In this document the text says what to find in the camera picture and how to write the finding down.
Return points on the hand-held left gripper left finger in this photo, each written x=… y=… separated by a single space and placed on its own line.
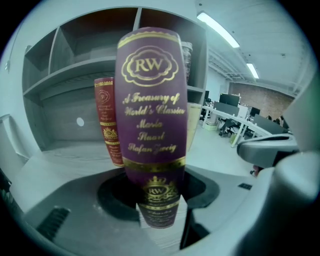
x=82 y=200

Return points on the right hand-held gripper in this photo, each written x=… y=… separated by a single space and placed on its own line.
x=308 y=112

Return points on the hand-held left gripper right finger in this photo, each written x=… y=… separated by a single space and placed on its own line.
x=250 y=212

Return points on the dark red gold-print book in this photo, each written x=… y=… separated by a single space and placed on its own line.
x=150 y=112

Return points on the grey wooden shelf desk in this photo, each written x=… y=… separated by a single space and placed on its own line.
x=75 y=75

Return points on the black desk divider panel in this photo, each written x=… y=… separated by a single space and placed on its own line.
x=270 y=123
x=225 y=108

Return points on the long white office desk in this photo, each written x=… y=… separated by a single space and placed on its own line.
x=240 y=120

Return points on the black computer monitor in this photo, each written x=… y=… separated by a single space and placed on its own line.
x=207 y=94
x=230 y=99

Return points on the cream hardcover book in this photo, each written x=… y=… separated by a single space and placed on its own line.
x=193 y=125

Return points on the bright red hardcover book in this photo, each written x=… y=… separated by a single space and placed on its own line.
x=106 y=112

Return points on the green storage crate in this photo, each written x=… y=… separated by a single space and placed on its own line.
x=211 y=126
x=233 y=140

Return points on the small black office chair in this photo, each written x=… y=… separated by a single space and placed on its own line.
x=228 y=127

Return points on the ceiling light strip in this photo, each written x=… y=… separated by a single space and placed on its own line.
x=217 y=28
x=252 y=70

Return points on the white trash bin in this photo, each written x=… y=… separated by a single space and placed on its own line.
x=10 y=140

